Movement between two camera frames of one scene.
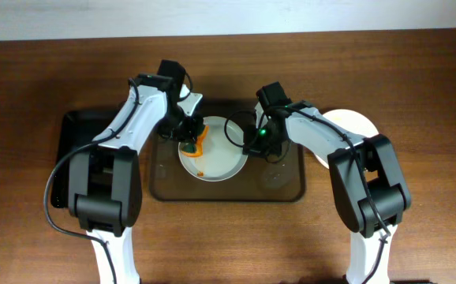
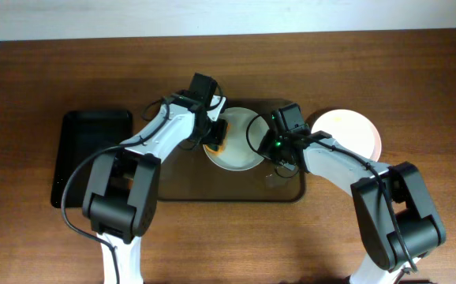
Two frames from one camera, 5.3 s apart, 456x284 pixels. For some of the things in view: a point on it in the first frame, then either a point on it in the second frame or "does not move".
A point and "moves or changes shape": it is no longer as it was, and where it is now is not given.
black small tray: [77, 128] does not move
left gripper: [188, 134] -> [217, 134]
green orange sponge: [196, 149] -> [214, 148]
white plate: [350, 121] does not move
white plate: [350, 121] does not move
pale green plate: [223, 152] moves or changes shape
